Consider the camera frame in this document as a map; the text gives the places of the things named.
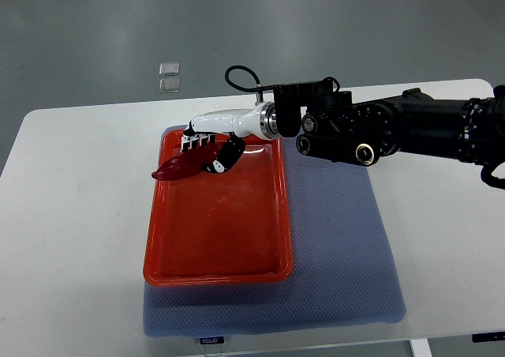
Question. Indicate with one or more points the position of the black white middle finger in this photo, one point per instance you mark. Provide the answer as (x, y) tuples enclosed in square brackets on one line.
[(203, 140)]

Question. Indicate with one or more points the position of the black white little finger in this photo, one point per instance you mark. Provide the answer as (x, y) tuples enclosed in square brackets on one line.
[(185, 143)]

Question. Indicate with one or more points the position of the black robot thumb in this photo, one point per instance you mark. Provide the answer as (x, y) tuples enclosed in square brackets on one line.
[(219, 159)]

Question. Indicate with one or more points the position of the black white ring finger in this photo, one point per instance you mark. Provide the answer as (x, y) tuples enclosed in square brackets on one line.
[(194, 142)]

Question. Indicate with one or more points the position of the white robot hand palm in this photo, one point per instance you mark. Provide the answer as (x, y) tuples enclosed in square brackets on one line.
[(241, 122)]

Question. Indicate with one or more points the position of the red pepper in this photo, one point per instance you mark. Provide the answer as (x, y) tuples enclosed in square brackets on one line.
[(187, 164)]

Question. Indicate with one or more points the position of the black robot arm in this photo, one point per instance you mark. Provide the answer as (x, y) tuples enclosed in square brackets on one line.
[(327, 124)]

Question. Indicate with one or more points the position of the red plastic tray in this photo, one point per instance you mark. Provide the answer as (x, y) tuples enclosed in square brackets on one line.
[(232, 228)]

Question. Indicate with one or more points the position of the blue textured mat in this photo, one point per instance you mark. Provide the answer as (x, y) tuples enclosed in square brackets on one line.
[(344, 272)]

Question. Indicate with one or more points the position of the black table label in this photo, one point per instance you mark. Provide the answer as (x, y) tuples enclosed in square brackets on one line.
[(488, 337), (213, 340)]

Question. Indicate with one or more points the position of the white table leg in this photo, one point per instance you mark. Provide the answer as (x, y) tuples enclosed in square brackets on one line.
[(420, 348)]

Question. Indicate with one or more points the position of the black right table label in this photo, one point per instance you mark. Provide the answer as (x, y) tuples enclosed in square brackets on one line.
[(488, 337)]

